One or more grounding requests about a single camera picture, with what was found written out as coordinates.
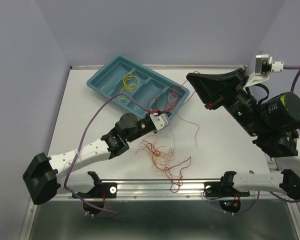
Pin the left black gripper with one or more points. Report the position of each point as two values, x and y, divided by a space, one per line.
147 115

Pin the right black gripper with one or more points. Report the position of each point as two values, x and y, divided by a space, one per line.
212 87

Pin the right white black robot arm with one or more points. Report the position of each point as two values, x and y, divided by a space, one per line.
273 124

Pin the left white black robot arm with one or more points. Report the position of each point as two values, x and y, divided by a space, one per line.
48 176

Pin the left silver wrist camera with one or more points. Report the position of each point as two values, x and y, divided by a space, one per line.
159 121

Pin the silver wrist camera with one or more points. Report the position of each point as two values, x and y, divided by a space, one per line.
264 66
159 121

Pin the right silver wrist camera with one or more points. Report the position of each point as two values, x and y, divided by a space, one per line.
264 66

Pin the aluminium front mounting rail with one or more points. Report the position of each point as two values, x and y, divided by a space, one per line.
152 188

